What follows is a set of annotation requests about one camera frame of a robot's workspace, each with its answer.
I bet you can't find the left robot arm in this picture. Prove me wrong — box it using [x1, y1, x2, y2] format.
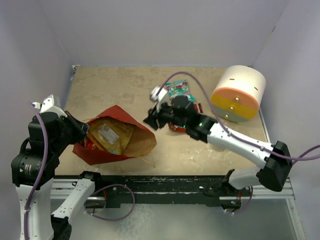
[11, 111, 103, 240]

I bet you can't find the red paper bag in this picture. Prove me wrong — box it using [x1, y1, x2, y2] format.
[72, 105, 157, 166]

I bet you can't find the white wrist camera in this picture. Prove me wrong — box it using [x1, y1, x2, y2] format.
[149, 86, 170, 112]
[31, 94, 67, 117]

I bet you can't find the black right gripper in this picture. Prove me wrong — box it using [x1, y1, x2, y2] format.
[143, 97, 188, 130]

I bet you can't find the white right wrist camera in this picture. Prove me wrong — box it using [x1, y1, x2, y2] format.
[149, 86, 170, 112]

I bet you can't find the white cylinder toy drum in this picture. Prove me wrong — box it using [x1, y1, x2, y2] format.
[210, 65, 266, 123]

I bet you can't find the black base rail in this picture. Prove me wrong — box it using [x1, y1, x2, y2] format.
[82, 172, 252, 210]

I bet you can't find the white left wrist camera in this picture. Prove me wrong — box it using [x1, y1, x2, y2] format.
[31, 94, 67, 117]

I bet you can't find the teal snack packet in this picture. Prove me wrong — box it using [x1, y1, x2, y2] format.
[165, 79, 196, 102]

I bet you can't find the tan large snack bag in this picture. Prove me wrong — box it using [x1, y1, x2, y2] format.
[87, 117, 135, 155]

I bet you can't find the metal corner bracket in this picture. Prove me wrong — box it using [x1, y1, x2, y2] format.
[70, 64, 81, 81]

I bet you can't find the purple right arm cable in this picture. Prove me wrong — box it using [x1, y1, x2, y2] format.
[157, 71, 320, 215]

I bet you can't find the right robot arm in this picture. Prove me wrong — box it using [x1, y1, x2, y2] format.
[143, 95, 293, 196]

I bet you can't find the red chips bag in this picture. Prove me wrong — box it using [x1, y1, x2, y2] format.
[168, 103, 203, 133]

